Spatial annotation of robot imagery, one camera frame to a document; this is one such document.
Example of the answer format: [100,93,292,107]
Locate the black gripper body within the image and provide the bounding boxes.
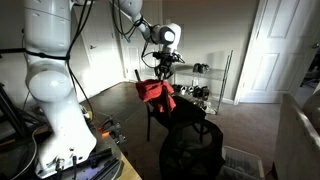
[152,49,184,69]

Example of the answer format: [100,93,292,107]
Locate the dark small shoe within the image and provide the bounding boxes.
[170,83,181,94]

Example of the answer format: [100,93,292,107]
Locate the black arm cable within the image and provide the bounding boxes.
[64,0,96,121]

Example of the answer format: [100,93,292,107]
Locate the wide white panel door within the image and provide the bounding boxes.
[238,0,320,104]

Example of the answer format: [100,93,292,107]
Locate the black base rails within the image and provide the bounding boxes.
[76,148,123,180]

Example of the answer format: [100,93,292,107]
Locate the grey floor cable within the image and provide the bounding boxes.
[13,124,44,180]

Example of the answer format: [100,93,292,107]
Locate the white door with lever handle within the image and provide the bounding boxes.
[74,0,124,101]

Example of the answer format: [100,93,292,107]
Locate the metal wire shoe shelf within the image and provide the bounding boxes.
[163,49,234,116]

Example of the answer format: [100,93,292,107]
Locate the black chunky shoe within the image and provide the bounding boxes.
[196,85,212,101]

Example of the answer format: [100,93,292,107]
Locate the white sneaker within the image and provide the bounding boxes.
[181,85,196,97]

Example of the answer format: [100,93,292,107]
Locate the beige bed footboard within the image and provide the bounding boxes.
[273,93,320,180]

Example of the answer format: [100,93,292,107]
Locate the white plastic basket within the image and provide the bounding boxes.
[219,145,266,180]

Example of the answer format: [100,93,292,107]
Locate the white shoes pair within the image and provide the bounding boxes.
[196,99,218,115]

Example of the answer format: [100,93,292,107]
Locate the black mesh laundry bag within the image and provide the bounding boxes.
[158,119,227,180]

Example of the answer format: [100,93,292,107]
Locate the black garment pile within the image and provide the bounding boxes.
[153,96,208,129]

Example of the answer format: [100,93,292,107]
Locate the orange handled clamp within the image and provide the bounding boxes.
[96,114,128,146]

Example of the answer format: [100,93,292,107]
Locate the black tripod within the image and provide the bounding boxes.
[0,83,31,141]

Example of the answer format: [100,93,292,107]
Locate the red towel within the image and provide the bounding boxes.
[134,78,177,113]

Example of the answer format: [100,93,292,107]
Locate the black wooden chair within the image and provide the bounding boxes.
[133,68,209,143]

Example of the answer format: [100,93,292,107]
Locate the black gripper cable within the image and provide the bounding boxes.
[110,0,158,69]

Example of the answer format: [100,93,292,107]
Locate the white door with round knobs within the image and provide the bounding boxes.
[114,0,164,84]

